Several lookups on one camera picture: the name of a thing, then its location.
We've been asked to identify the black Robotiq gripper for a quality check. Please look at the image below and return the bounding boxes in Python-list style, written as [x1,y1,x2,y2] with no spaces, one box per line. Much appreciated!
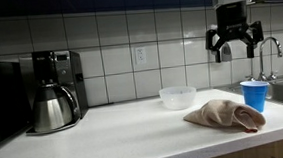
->
[202,0,265,64]

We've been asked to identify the beige waffle-weave cloth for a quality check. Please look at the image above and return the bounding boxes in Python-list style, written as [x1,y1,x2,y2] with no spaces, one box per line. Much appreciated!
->
[181,96,267,138]

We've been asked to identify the translucent white plastic bowl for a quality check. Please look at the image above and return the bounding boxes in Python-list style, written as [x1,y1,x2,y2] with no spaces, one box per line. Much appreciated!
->
[158,84,199,113]

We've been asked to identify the chrome gooseneck faucet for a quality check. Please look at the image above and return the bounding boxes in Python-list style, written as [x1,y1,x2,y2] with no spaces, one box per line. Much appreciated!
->
[243,35,283,84]

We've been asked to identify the blue plastic cup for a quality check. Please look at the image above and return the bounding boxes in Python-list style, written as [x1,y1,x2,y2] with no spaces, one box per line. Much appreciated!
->
[239,79,272,115]

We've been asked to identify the wooden base cabinet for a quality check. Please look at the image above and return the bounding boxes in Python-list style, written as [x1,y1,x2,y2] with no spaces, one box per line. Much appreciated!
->
[178,134,283,158]

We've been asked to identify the black steel coffee maker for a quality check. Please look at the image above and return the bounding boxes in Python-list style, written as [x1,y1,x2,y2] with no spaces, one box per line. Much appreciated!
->
[17,48,91,135]

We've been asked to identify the stainless steel coffee carafe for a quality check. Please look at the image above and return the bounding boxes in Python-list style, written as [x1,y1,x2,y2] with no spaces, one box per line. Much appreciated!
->
[31,80,83,134]

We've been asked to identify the black microwave oven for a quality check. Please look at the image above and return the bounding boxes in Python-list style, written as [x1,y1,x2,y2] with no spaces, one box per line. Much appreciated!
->
[0,56,36,147]

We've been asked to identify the white wall-mounted dispenser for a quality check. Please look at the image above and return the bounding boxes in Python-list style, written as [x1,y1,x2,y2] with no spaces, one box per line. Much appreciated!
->
[207,23,234,64]

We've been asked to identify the white wall power outlet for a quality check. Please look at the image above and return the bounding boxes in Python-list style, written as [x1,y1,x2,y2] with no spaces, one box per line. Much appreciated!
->
[134,46,147,65]

